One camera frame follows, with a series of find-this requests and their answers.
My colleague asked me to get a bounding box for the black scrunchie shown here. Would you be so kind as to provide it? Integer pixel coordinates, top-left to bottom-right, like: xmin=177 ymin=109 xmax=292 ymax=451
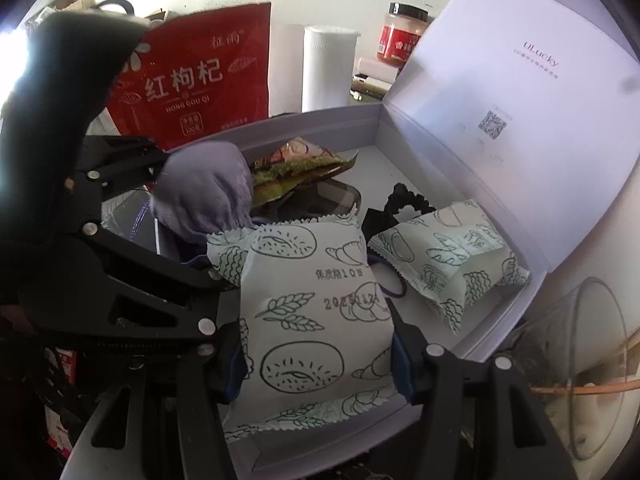
xmin=360 ymin=182 xmax=441 ymax=241

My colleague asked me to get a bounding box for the white green bread packet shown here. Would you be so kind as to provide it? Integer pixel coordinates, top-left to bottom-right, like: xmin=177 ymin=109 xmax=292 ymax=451
xmin=367 ymin=200 xmax=531 ymax=336
xmin=206 ymin=210 xmax=396 ymax=443

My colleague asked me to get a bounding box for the purple drawstring pouch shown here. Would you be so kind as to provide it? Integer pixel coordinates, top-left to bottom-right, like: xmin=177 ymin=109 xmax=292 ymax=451
xmin=149 ymin=141 xmax=256 ymax=243

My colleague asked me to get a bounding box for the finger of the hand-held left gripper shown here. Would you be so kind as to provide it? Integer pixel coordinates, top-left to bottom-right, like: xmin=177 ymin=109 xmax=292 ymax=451
xmin=75 ymin=135 xmax=172 ymax=201
xmin=30 ymin=220 xmax=238 ymax=356

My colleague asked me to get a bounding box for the brown gold snack packet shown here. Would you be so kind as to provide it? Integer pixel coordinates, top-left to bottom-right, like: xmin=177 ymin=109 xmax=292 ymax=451
xmin=250 ymin=136 xmax=358 ymax=206

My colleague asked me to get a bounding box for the glass mug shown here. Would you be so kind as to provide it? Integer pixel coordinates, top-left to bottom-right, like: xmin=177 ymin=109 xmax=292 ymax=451
xmin=515 ymin=277 xmax=631 ymax=461

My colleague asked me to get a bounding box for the white gift box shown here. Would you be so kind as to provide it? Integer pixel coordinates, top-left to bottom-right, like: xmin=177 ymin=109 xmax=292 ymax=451
xmin=102 ymin=0 xmax=640 ymax=476

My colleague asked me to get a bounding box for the white paper roll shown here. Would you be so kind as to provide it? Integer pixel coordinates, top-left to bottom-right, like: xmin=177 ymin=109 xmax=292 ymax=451
xmin=301 ymin=25 xmax=361 ymax=111

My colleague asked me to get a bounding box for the red printed bag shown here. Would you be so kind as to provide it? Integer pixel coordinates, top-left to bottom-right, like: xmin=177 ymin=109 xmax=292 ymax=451
xmin=107 ymin=2 xmax=272 ymax=151

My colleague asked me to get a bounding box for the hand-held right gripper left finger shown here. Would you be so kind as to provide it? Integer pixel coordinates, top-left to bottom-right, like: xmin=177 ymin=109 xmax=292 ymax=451
xmin=60 ymin=320 xmax=246 ymax=480

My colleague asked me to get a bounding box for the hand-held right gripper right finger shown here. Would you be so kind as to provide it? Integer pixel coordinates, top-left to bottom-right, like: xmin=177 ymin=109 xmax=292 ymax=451
xmin=385 ymin=300 xmax=583 ymax=480

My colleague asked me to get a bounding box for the red jar with black lid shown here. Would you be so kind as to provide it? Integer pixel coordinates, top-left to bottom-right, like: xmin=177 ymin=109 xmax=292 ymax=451
xmin=376 ymin=2 xmax=431 ymax=67

